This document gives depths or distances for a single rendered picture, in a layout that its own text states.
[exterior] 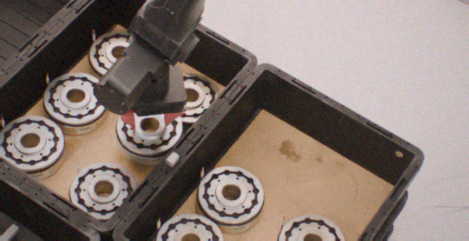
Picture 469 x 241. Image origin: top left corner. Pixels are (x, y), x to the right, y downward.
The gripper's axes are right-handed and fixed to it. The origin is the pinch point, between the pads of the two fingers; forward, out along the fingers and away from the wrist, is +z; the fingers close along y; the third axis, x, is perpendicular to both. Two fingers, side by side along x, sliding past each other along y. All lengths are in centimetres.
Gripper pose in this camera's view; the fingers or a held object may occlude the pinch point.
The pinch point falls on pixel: (149, 121)
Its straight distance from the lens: 157.6
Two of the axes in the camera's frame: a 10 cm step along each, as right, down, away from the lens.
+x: -1.9, -8.1, 5.5
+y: 9.8, -1.2, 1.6
